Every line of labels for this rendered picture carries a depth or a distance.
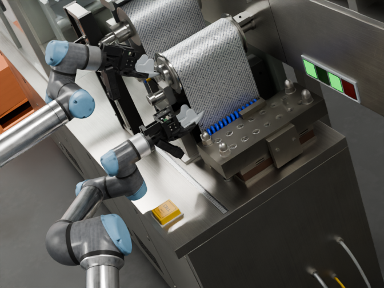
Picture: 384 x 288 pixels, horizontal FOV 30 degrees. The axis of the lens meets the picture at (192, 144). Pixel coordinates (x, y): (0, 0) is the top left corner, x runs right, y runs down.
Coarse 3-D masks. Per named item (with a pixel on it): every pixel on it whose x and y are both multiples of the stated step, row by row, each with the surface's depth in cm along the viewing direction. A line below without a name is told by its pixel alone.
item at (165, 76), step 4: (160, 64) 224; (156, 68) 226; (160, 68) 222; (164, 68) 222; (160, 72) 226; (164, 72) 222; (168, 72) 222; (160, 76) 227; (164, 76) 223; (168, 76) 222; (164, 80) 226; (168, 80) 222; (172, 80) 223; (168, 84) 224; (172, 84) 225
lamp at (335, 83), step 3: (330, 75) 204; (333, 75) 202; (330, 78) 205; (333, 78) 203; (336, 78) 202; (330, 81) 206; (333, 81) 204; (336, 81) 203; (339, 81) 201; (333, 84) 205; (336, 84) 204; (339, 84) 202; (336, 87) 205; (339, 87) 203; (339, 90) 204
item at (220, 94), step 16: (240, 64) 230; (208, 80) 226; (224, 80) 229; (240, 80) 232; (192, 96) 226; (208, 96) 229; (224, 96) 232; (240, 96) 235; (256, 96) 238; (208, 112) 231; (224, 112) 234; (208, 128) 234
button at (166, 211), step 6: (162, 204) 229; (168, 204) 228; (174, 204) 227; (156, 210) 227; (162, 210) 226; (168, 210) 225; (174, 210) 224; (156, 216) 226; (162, 216) 224; (168, 216) 224; (174, 216) 225; (162, 222) 224
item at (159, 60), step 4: (228, 20) 227; (232, 24) 226; (236, 28) 226; (240, 36) 226; (160, 60) 223; (164, 64) 222; (168, 68) 220; (172, 72) 220; (172, 76) 221; (176, 80) 221; (176, 84) 222; (176, 88) 225
